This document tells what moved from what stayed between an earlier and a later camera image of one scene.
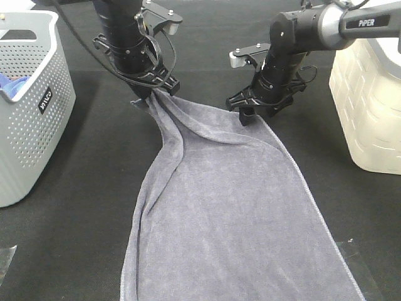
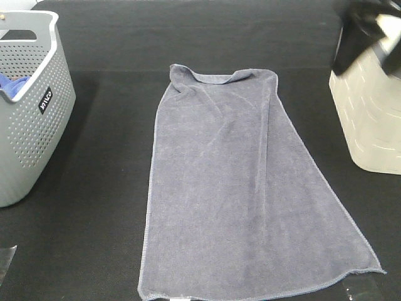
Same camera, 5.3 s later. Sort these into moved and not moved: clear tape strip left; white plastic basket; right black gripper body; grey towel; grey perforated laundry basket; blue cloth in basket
Moved: right black gripper body; grey towel
Not moved: white plastic basket; blue cloth in basket; clear tape strip left; grey perforated laundry basket
